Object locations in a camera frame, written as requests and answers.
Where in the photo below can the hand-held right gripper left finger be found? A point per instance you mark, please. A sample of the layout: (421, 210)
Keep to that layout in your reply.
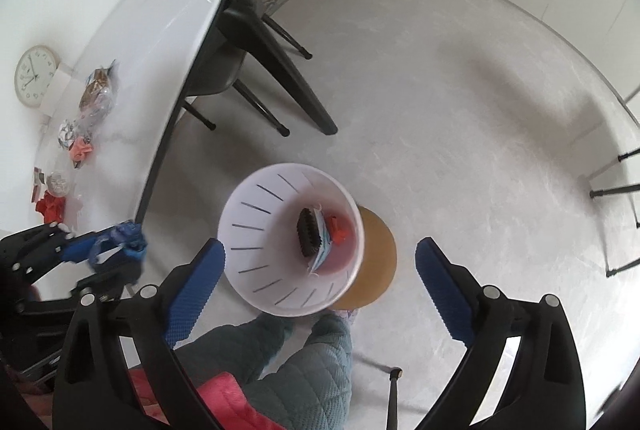
(196, 290)

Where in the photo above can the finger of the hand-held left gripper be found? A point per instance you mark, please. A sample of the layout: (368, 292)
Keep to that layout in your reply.
(77, 249)
(107, 275)

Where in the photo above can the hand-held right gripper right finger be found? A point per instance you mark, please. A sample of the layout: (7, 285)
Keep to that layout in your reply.
(442, 290)

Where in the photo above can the white slotted waste bin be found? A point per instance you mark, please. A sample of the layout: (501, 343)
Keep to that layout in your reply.
(260, 255)

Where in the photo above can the clear snack packet brown print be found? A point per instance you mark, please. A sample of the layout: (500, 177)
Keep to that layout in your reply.
(97, 85)

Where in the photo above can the red crumpled wrapper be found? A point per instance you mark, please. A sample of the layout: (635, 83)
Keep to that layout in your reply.
(51, 206)

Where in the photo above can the round wooden stool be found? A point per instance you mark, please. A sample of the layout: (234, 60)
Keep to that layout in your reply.
(377, 255)

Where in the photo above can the lavender slipper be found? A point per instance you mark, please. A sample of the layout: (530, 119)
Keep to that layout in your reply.
(347, 314)

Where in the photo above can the pink quilted garment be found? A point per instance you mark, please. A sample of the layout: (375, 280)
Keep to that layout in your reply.
(215, 395)

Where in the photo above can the crumpled silver foil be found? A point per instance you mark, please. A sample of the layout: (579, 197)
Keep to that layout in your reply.
(68, 133)

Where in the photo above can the small red wrapper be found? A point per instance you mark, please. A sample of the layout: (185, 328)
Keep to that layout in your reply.
(340, 230)

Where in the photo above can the dark thin furniture leg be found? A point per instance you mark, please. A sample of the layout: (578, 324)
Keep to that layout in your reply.
(394, 400)

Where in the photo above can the white and blue face mask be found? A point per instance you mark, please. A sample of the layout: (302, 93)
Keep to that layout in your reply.
(326, 255)

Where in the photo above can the black brush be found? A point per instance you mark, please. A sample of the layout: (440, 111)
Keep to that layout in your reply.
(309, 232)

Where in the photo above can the person's teal quilted legs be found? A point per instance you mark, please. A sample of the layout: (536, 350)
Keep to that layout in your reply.
(300, 375)

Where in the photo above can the clear crumpled plastic wrap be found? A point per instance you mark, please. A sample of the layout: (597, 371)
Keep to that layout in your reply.
(92, 115)

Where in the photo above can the white card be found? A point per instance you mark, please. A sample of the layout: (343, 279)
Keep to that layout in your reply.
(57, 90)

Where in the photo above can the black metal chair legs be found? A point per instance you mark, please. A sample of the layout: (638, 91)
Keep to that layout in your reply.
(615, 190)

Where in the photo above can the white oval table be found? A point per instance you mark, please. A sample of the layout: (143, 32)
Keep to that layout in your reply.
(295, 75)

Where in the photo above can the round white wall clock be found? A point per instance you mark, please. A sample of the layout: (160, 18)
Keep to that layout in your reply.
(35, 75)

